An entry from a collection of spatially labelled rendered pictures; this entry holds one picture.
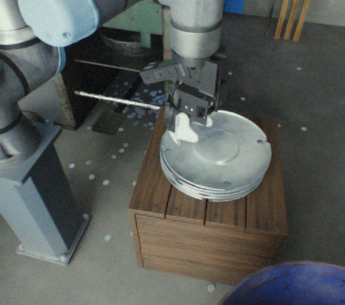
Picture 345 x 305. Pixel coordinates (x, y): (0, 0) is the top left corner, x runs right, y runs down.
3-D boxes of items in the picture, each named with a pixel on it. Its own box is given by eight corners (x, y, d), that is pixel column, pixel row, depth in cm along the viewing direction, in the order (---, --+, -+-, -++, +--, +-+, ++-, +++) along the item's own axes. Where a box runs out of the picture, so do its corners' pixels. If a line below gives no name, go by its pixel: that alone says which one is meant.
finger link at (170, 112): (170, 137, 57) (173, 96, 52) (163, 133, 58) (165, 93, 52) (183, 124, 60) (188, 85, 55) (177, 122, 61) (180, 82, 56)
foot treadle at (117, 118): (115, 143, 124) (114, 134, 120) (92, 138, 126) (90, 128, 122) (161, 65, 164) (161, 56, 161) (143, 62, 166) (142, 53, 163)
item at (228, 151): (251, 108, 96) (251, 106, 96) (288, 184, 76) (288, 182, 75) (157, 116, 93) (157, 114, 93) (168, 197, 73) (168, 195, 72)
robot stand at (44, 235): (67, 266, 101) (19, 182, 69) (16, 252, 104) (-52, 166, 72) (92, 216, 113) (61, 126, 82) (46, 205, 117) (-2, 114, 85)
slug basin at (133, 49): (163, 70, 126) (162, 48, 119) (86, 57, 132) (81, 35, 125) (184, 31, 149) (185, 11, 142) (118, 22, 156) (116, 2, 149)
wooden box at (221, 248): (259, 291, 95) (289, 235, 71) (137, 268, 100) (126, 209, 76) (257, 184, 123) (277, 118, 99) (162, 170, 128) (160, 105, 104)
